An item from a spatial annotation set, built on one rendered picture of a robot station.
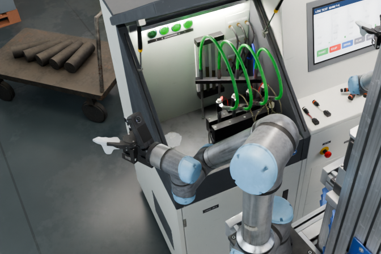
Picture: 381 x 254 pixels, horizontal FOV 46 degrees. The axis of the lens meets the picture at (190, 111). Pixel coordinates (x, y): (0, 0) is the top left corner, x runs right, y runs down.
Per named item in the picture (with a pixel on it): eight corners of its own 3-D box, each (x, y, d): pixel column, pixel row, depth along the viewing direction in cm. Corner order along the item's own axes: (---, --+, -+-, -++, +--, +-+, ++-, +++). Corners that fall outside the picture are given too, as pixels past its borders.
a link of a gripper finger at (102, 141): (93, 156, 144) (121, 156, 144) (90, 142, 141) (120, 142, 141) (94, 150, 147) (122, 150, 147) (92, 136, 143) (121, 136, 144)
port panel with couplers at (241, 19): (228, 71, 234) (228, 19, 213) (225, 68, 236) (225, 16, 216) (250, 64, 237) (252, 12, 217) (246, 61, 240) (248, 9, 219)
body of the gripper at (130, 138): (119, 157, 147) (148, 172, 141) (118, 137, 142) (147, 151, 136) (135, 145, 152) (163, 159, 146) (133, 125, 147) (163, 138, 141)
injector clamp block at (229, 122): (215, 152, 222) (214, 130, 212) (206, 139, 229) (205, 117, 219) (274, 130, 231) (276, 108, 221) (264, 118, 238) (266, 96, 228)
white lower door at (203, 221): (190, 283, 248) (181, 210, 203) (188, 279, 250) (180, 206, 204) (290, 238, 265) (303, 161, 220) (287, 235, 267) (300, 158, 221)
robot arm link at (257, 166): (281, 250, 146) (299, 131, 110) (259, 287, 137) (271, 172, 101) (248, 233, 151) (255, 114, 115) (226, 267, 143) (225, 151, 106)
